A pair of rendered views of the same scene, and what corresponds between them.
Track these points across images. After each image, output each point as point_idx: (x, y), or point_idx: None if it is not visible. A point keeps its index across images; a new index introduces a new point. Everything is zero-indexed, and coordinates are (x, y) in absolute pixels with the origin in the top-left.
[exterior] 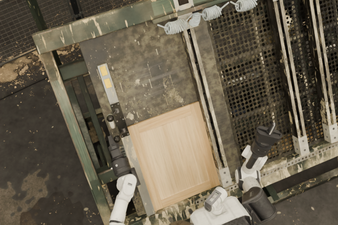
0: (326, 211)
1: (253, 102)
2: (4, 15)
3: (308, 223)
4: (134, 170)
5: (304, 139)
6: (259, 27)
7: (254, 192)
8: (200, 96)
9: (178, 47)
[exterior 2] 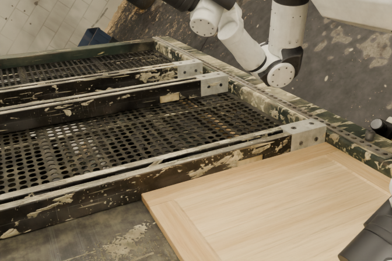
0: (317, 105)
1: (146, 133)
2: None
3: (342, 113)
4: (374, 214)
5: (200, 76)
6: None
7: None
8: (120, 178)
9: None
